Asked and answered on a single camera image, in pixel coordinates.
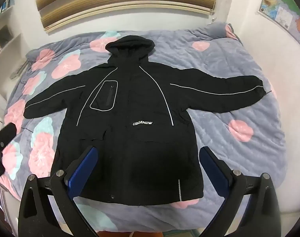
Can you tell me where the colourful wall map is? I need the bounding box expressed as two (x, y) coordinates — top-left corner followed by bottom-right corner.
(257, 0), (300, 62)

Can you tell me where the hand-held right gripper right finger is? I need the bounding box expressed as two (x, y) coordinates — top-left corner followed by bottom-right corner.
(199, 146), (282, 237)

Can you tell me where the grey floral blanket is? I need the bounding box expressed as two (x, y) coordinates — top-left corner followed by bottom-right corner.
(0, 21), (287, 230)

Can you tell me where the white wall shelf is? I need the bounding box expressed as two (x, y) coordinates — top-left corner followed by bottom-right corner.
(0, 0), (26, 63)

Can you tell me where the black hooded jacket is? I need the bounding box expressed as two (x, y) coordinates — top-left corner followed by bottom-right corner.
(24, 35), (267, 206)

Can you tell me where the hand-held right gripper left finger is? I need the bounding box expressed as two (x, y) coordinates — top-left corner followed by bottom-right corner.
(18, 146), (101, 237)

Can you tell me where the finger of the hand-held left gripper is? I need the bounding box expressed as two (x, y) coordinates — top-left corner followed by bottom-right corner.
(0, 124), (18, 181)

